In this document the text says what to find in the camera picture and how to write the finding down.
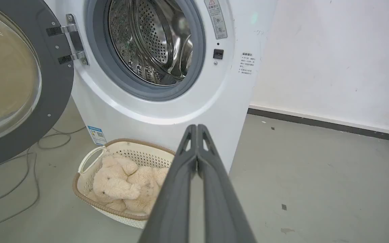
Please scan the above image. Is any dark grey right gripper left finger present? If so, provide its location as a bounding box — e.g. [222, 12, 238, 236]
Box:
[138, 124, 198, 243]

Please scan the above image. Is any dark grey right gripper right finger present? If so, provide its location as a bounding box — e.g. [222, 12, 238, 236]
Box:
[197, 124, 257, 243]

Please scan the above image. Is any white front-loading washing machine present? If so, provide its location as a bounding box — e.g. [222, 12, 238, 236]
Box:
[44, 0, 279, 174]

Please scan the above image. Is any grey round washing machine door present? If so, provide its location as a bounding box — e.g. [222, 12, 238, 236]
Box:
[0, 0, 89, 171]

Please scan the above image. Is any beige plush teddy bear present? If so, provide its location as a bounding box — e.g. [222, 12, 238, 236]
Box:
[86, 154, 170, 215]

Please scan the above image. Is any cream plastic laundry basket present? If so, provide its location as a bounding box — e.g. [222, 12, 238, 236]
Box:
[72, 138, 176, 229]

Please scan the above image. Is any thin grey floor cable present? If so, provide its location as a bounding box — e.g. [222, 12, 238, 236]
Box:
[0, 126, 86, 232]

